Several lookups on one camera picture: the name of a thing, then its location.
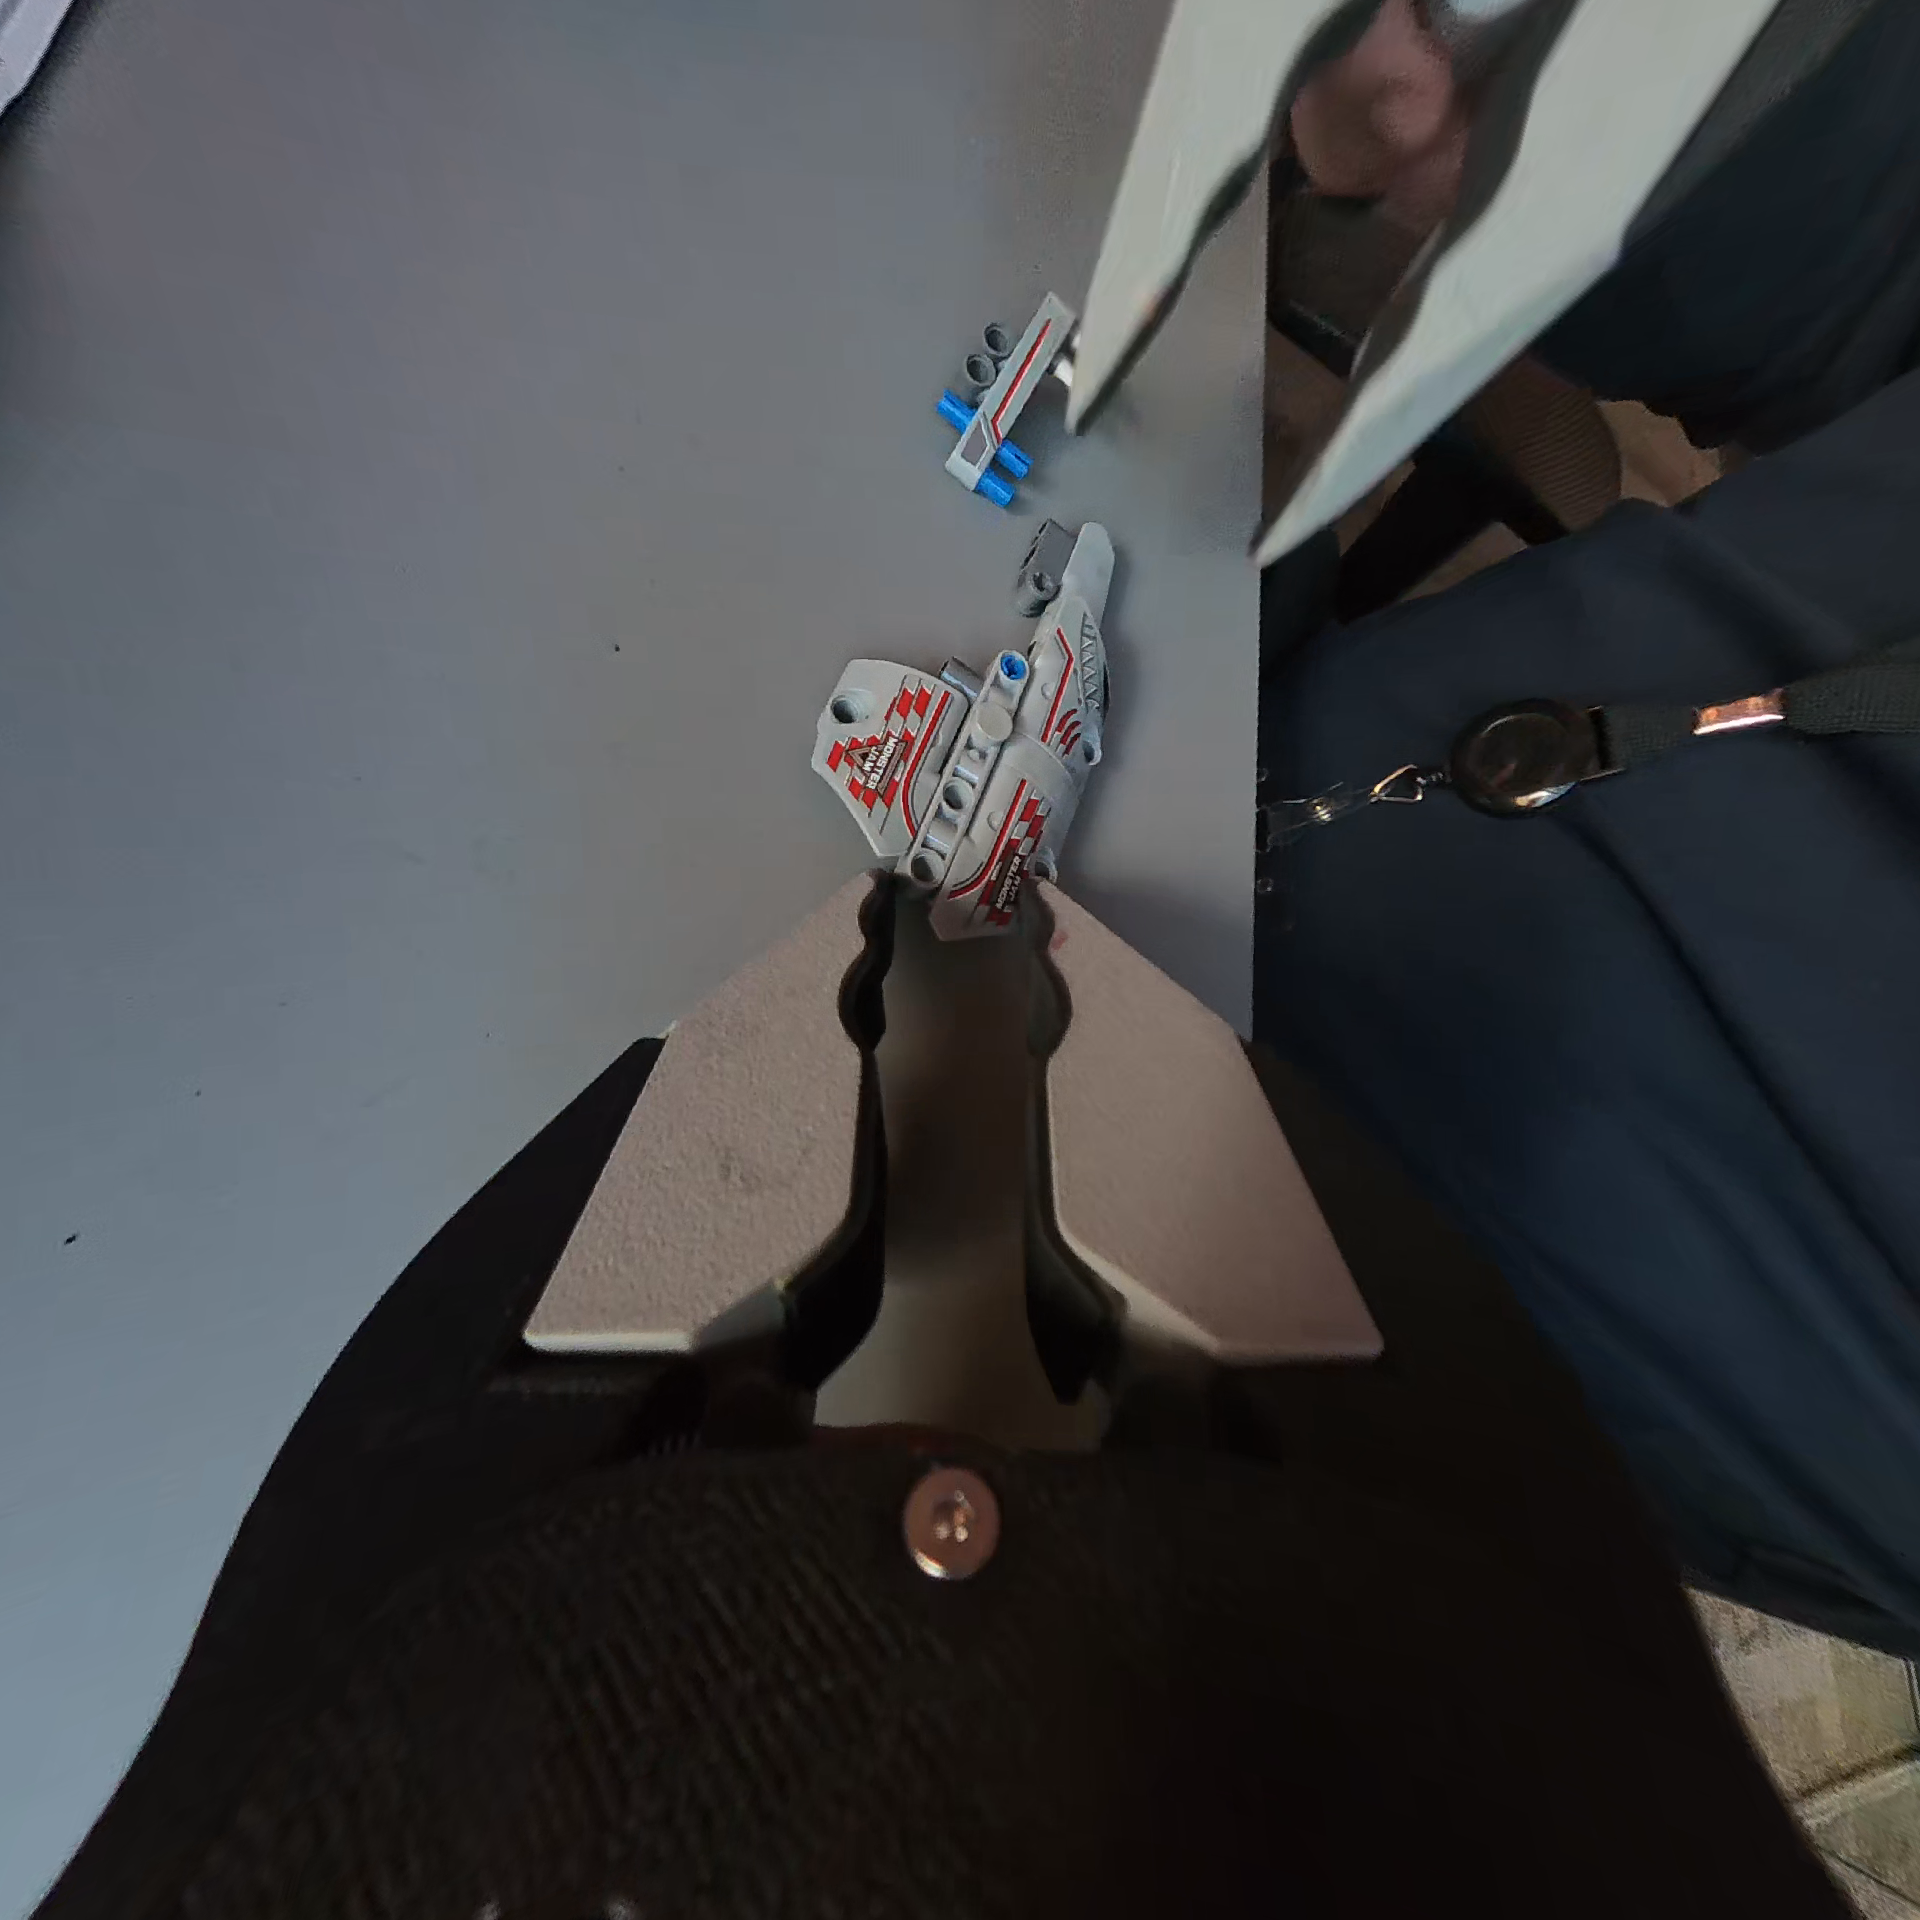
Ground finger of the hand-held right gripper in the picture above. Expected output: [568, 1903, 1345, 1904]
[1249, 0, 1787, 569]
[1068, 0, 1361, 436]

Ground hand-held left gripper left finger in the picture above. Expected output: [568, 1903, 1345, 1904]
[524, 871, 907, 1421]

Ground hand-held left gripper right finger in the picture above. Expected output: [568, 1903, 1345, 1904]
[1021, 887, 1384, 1405]

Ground grey lego beam blue pins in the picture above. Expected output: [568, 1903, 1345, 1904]
[937, 292, 1086, 506]

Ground grey red lego body assembly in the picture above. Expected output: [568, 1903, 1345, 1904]
[810, 517, 1120, 947]

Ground black office chair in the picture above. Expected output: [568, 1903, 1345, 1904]
[1267, 152, 1705, 619]

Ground person in navy clothes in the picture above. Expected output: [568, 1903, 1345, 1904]
[1258, 0, 1920, 1660]

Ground black badge reel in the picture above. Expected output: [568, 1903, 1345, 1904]
[1448, 697, 1617, 818]

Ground black lanyard strap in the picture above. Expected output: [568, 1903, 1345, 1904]
[1592, 657, 1920, 771]

